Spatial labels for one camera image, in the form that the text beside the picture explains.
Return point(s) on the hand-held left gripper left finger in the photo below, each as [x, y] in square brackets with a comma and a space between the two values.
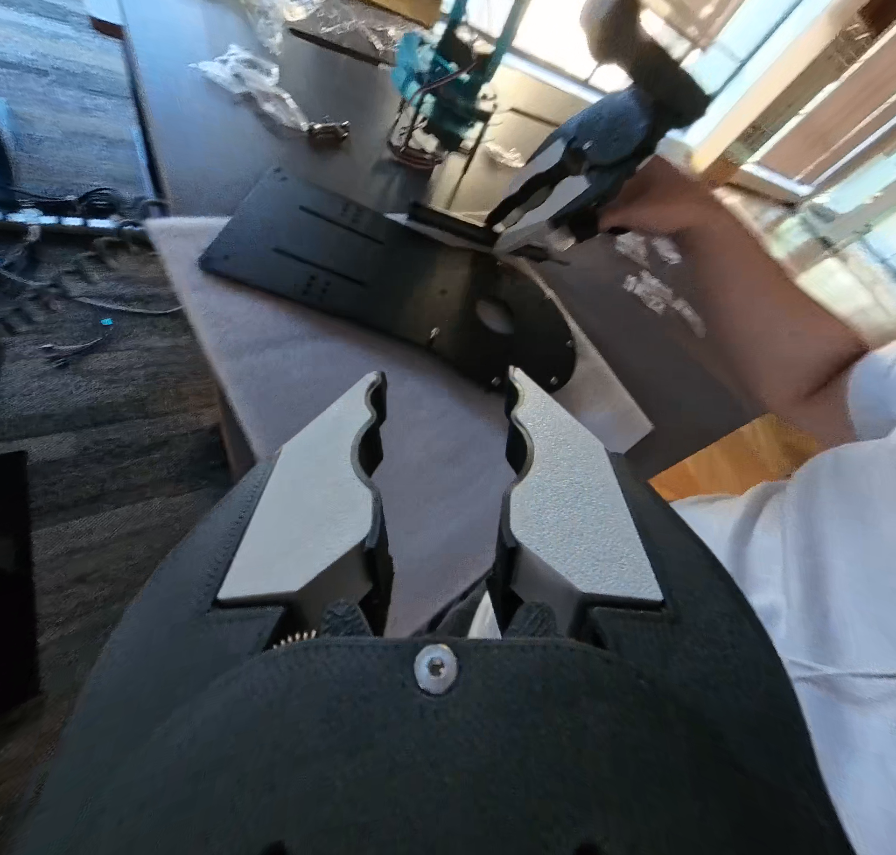
[308, 519]

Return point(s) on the small screw bag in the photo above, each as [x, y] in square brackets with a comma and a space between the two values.
[665, 302]
[651, 247]

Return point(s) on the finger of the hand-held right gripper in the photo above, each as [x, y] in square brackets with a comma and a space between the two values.
[532, 169]
[553, 214]

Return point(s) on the person's right hand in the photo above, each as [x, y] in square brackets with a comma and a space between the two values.
[665, 197]

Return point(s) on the white foam sheet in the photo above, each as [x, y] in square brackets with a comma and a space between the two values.
[280, 379]

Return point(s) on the metal cross wrench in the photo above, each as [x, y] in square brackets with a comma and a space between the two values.
[329, 131]

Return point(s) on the black metal base plate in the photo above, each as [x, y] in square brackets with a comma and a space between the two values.
[392, 288]

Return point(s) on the person's right forearm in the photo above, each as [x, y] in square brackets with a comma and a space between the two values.
[777, 323]

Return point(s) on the blue toy robot arm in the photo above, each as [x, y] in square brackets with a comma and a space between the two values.
[448, 78]

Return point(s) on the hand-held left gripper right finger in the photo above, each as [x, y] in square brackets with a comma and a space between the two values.
[588, 519]

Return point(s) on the grey wooden-edged desk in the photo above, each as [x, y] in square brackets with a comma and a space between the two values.
[203, 120]

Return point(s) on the black electric screwdriver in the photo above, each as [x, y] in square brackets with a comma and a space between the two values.
[448, 223]

